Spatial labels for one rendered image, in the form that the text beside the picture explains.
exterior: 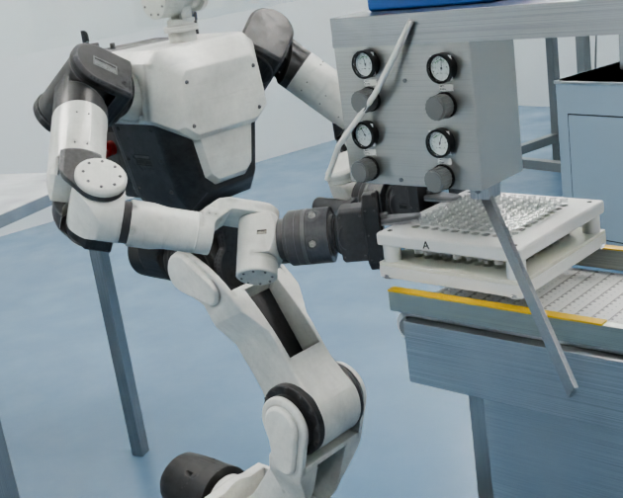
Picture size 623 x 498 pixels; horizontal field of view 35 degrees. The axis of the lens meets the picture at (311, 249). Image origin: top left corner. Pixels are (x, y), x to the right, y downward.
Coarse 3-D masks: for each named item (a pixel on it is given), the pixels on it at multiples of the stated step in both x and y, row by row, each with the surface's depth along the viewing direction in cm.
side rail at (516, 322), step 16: (400, 304) 145; (416, 304) 143; (432, 304) 141; (448, 304) 139; (464, 304) 137; (448, 320) 140; (464, 320) 138; (480, 320) 136; (496, 320) 134; (512, 320) 132; (528, 320) 130; (560, 320) 127; (560, 336) 128; (576, 336) 126; (592, 336) 124; (608, 336) 123
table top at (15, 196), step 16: (0, 176) 293; (16, 176) 289; (32, 176) 286; (0, 192) 270; (16, 192) 267; (32, 192) 264; (0, 208) 249; (16, 208) 249; (32, 208) 254; (0, 224) 244
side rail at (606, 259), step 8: (592, 256) 152; (600, 256) 151; (608, 256) 150; (616, 256) 149; (576, 264) 154; (584, 264) 153; (592, 264) 152; (600, 264) 151; (608, 264) 150; (616, 264) 149
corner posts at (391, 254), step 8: (584, 224) 147; (592, 224) 146; (584, 232) 147; (592, 232) 146; (384, 248) 146; (392, 248) 146; (400, 248) 147; (384, 256) 147; (392, 256) 146; (400, 256) 147; (512, 272) 132; (512, 280) 132
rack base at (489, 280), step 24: (576, 240) 144; (600, 240) 147; (384, 264) 147; (408, 264) 144; (432, 264) 143; (456, 264) 142; (528, 264) 138; (552, 264) 137; (456, 288) 139; (480, 288) 136; (504, 288) 133
